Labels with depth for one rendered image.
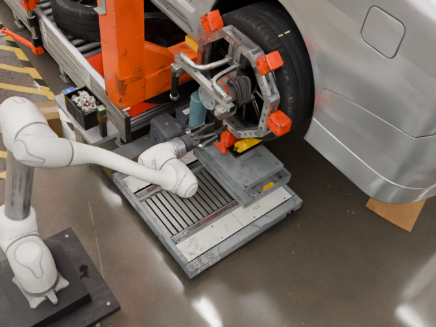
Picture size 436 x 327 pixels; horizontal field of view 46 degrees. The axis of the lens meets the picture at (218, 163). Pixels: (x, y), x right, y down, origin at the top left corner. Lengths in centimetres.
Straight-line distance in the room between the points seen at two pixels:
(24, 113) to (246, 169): 149
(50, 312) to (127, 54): 125
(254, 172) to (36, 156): 152
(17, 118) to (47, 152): 17
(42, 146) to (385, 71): 125
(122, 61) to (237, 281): 130
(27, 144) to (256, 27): 114
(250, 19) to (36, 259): 137
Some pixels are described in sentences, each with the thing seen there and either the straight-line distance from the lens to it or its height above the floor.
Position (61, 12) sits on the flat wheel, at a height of 44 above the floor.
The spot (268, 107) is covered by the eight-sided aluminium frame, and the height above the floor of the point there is 93.
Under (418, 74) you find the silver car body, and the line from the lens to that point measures 194.
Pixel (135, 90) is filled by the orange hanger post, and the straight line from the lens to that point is 279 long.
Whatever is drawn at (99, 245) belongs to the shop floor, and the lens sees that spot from 293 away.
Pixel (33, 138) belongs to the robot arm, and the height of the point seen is 121.
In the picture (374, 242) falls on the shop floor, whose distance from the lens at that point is 319.
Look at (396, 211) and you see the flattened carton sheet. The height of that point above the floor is 1.
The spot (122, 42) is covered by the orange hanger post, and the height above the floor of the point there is 96.
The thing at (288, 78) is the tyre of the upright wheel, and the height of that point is 105.
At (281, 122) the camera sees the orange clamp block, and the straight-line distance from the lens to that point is 235.
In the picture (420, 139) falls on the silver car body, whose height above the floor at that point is 118.
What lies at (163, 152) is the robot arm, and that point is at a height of 89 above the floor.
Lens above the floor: 251
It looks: 50 degrees down
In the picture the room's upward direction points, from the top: 9 degrees clockwise
